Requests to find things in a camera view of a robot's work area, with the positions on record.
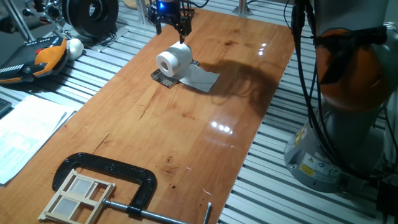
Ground white printed paper sheets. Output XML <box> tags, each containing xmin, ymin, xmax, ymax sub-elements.
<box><xmin>0</xmin><ymin>95</ymin><xmax>77</xmax><ymax>186</ymax></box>

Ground white toilet paper roll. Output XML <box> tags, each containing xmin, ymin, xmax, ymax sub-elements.
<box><xmin>155</xmin><ymin>41</ymin><xmax>221</xmax><ymax>93</ymax></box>

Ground metal post with foot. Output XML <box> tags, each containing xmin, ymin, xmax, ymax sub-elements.
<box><xmin>232</xmin><ymin>0</ymin><xmax>253</xmax><ymax>17</ymax></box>

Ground white ball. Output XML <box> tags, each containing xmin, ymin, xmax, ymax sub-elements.
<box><xmin>67</xmin><ymin>38</ymin><xmax>85</xmax><ymax>61</ymax></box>

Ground black round spool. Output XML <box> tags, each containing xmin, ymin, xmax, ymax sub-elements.
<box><xmin>61</xmin><ymin>0</ymin><xmax>119</xmax><ymax>40</ymax></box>

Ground metal base plate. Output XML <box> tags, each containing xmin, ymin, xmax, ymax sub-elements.
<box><xmin>63</xmin><ymin>26</ymin><xmax>130</xmax><ymax>53</ymax></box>

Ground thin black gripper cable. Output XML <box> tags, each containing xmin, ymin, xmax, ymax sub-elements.
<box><xmin>186</xmin><ymin>0</ymin><xmax>210</xmax><ymax>9</ymax></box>

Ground metal paper roll holder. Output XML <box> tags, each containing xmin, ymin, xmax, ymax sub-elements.
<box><xmin>150</xmin><ymin>59</ymin><xmax>201</xmax><ymax>90</ymax></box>

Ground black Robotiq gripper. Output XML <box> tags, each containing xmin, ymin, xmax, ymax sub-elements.
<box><xmin>147</xmin><ymin>0</ymin><xmax>193</xmax><ymax>44</ymax></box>

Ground black C-clamp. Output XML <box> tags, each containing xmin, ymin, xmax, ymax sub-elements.
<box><xmin>52</xmin><ymin>152</ymin><xmax>213</xmax><ymax>224</ymax></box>

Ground small wooden window frame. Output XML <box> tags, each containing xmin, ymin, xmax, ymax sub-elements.
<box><xmin>37</xmin><ymin>169</ymin><xmax>116</xmax><ymax>224</ymax></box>

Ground metal tripod stand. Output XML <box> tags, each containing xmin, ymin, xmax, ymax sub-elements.
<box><xmin>2</xmin><ymin>0</ymin><xmax>68</xmax><ymax>43</ymax></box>

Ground orange black teach pendant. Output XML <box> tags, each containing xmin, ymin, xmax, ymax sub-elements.
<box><xmin>0</xmin><ymin>35</ymin><xmax>69</xmax><ymax>85</ymax></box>

